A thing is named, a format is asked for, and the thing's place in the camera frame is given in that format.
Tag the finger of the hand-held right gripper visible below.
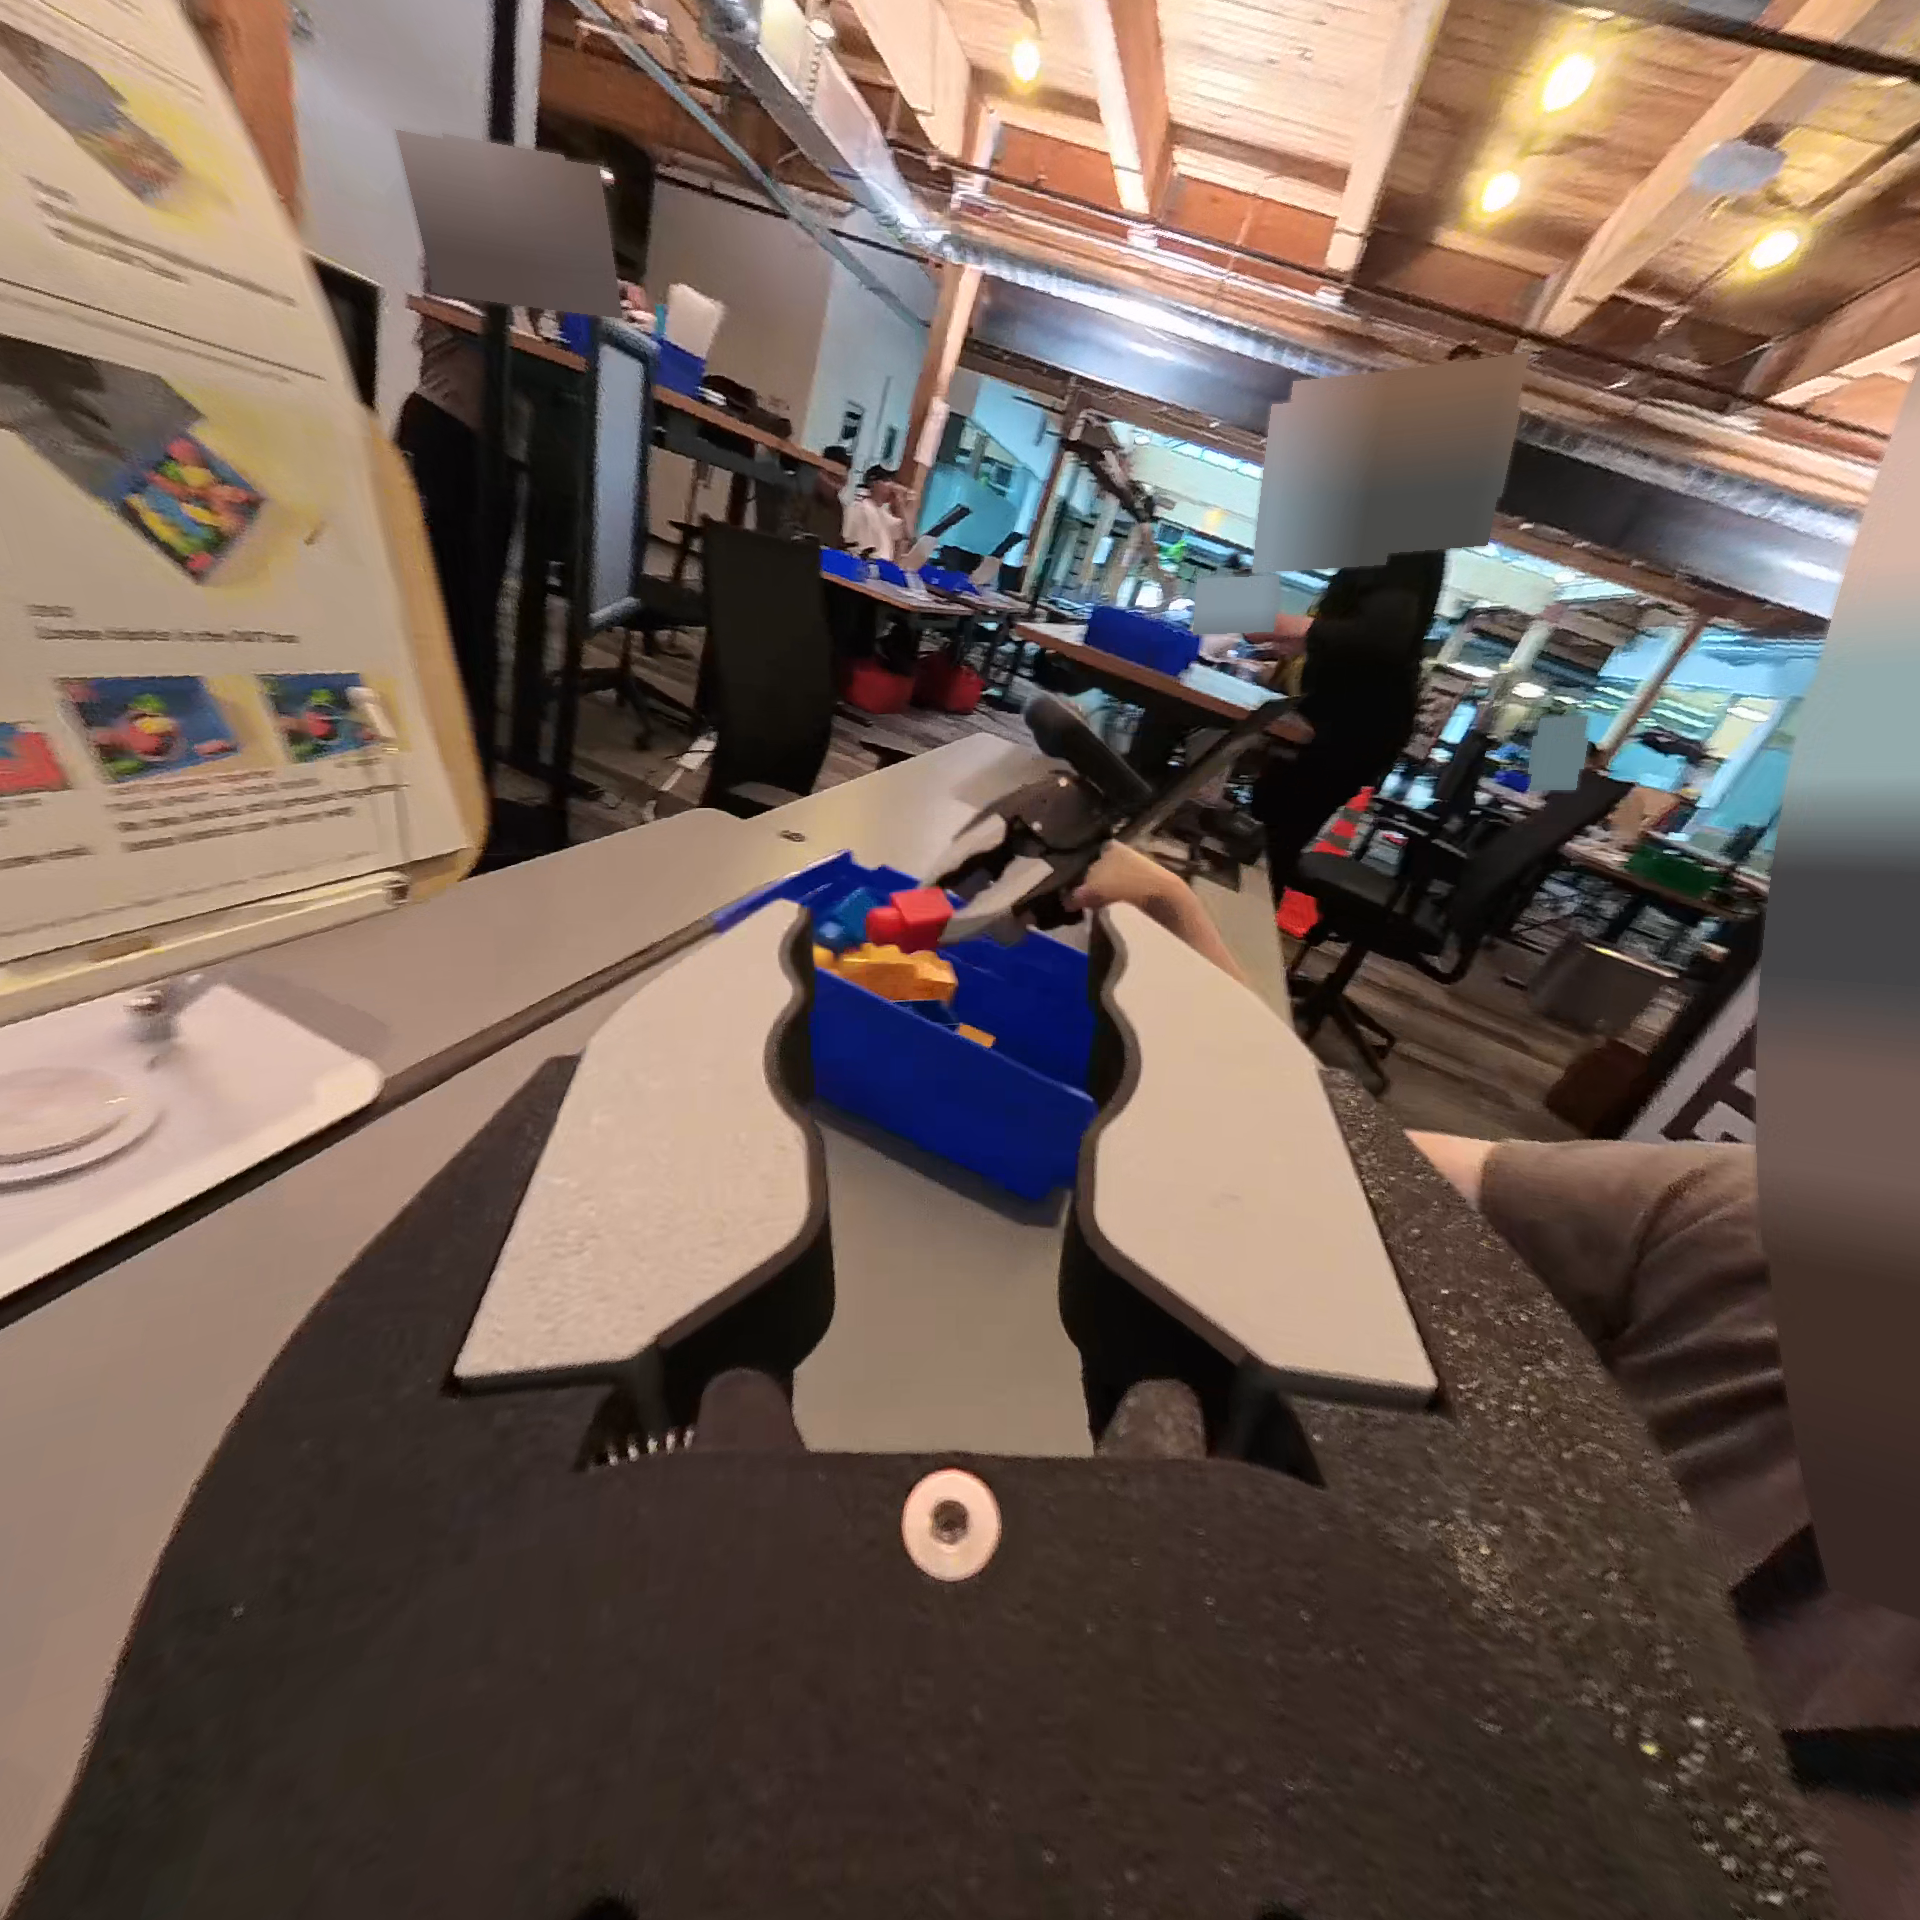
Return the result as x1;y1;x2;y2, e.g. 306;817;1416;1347
931;799;1056;890
939;885;1049;955

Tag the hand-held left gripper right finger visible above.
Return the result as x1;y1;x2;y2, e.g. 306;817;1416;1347
1074;906;1443;1409

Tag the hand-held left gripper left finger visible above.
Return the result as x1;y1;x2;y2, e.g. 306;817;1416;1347
450;901;835;1393

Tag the pile of colourful building blocks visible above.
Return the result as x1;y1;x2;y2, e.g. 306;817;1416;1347
811;885;1000;1052

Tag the blue plastic bin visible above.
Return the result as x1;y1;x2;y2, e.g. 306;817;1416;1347
713;851;1104;1206

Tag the person's right forearm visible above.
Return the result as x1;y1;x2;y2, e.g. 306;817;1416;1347
1184;901;1490;1206

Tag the person's right hand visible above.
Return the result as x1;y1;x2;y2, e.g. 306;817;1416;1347
1068;874;1213;971

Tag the wooden work desk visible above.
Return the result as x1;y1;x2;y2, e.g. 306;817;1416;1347
1021;623;1308;739
405;293;842;482

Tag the black office chair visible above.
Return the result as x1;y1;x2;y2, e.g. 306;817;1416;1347
693;517;840;821
1286;765;1635;1086

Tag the person's brown shirt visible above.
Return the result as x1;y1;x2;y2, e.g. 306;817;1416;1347
1476;1137;1920;1802

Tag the black and white marker sign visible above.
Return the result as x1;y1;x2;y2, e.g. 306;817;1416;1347
1625;972;1760;1150

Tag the printed instruction sheet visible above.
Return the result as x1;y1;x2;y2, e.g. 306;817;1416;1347
0;0;461;963

